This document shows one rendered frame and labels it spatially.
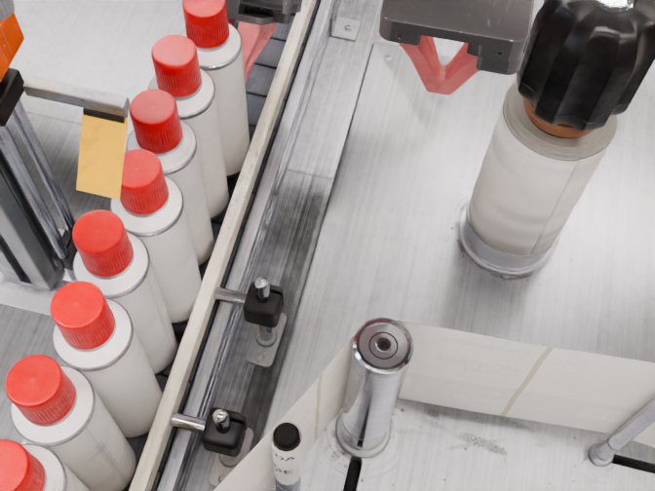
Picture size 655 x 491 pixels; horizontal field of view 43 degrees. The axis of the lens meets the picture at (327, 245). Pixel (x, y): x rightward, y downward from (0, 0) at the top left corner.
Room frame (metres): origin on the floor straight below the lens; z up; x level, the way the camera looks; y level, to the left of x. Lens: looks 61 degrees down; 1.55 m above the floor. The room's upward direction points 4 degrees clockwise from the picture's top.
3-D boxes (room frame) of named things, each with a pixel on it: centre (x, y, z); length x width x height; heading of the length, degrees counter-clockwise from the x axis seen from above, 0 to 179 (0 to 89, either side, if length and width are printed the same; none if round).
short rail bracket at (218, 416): (0.19, 0.09, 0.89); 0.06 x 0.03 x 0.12; 80
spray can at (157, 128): (0.36, 0.13, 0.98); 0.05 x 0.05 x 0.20
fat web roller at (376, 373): (0.20, -0.04, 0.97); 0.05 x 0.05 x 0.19
